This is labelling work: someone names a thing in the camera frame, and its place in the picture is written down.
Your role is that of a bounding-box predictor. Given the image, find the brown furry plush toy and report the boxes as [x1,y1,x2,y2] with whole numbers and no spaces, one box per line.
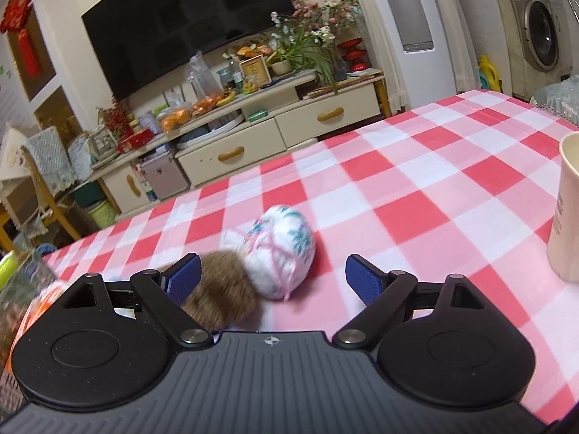
[181,250,259,332]

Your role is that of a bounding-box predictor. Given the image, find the green waste bin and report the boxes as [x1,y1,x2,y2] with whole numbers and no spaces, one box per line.
[88,199,117,229]

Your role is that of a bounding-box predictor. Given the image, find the pink storage box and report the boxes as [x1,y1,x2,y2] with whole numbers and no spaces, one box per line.
[141,153,190,200]

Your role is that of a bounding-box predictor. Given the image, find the floral white fabric ball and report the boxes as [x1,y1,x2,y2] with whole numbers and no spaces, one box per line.
[220,205,316,301]

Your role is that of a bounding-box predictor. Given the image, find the red white checkered tablecloth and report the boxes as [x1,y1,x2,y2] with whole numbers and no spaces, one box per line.
[48,91,578,422]

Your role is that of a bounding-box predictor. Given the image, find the orange snack package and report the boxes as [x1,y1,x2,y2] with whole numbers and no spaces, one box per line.
[4,280,70,374]

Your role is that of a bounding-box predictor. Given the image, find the red gift box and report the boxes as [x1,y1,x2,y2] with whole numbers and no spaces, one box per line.
[117,128,154,154]

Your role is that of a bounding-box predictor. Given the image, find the wooden chair with cover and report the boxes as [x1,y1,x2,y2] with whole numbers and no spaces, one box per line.
[1,125,83,242]

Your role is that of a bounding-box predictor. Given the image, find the bag of oranges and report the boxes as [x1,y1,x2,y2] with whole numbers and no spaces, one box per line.
[157,105,191,132]

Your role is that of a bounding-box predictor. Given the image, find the white paper cup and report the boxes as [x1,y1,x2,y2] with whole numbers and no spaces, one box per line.
[547,132,579,283]

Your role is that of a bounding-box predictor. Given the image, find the cream TV stand cabinet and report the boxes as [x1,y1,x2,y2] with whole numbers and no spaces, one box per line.
[90,69,390,217]

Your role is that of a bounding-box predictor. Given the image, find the framed certificate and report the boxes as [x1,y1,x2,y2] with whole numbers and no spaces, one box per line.
[240,55,272,87]

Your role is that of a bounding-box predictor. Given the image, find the red vase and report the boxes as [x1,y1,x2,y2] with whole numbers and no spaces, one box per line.
[338,37,370,73]

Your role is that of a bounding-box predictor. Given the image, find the yellow detergent bottle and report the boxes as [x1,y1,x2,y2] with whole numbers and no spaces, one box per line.
[478,55,502,92]

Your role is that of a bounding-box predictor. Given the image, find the potted flower plant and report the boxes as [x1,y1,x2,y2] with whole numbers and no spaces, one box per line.
[266,0,362,90]

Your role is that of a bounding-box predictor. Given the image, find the black flat screen television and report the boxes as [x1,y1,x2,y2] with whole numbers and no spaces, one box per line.
[83,0,293,99]

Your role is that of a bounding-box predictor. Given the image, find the white standing air conditioner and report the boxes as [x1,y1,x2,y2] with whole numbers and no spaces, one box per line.
[358,0,478,113]

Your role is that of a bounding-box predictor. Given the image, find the silver front-load washing machine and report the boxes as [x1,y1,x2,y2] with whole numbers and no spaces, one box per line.
[502,0,573,100]

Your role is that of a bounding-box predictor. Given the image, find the red Chinese knot decoration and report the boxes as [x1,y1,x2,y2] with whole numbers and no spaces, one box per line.
[1,0,41,77]

